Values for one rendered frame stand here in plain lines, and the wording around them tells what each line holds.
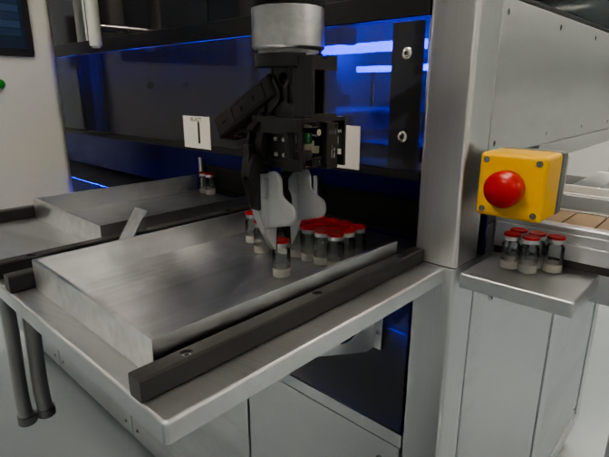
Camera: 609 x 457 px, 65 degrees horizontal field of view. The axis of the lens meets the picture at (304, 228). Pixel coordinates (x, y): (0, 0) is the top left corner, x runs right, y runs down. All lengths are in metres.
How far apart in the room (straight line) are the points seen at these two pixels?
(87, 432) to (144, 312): 1.38
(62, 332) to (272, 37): 0.34
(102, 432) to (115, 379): 1.44
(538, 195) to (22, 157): 1.11
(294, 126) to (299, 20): 0.10
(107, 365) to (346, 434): 0.52
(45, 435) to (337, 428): 1.24
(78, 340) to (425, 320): 0.42
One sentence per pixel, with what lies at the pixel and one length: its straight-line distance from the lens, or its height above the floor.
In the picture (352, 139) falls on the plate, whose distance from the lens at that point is 0.67.
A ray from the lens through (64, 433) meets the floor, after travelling 1.90.
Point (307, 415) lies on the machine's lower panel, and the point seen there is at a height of 0.54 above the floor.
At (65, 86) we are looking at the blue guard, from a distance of 1.46.
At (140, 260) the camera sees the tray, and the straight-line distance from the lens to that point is 0.66.
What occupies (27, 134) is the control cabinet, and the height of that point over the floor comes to 1.00.
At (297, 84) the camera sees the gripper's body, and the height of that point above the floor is 1.10.
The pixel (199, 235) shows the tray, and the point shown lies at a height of 0.90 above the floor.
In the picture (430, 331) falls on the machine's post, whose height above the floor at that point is 0.79.
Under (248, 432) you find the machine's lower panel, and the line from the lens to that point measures 1.09.
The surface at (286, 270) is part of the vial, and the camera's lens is 0.57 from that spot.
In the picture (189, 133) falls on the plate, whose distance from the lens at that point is 0.96.
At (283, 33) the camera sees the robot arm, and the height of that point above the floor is 1.15.
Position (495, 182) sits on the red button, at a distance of 0.54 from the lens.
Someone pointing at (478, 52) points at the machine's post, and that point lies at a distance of 0.59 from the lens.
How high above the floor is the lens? 1.10
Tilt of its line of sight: 16 degrees down
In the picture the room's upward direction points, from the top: straight up
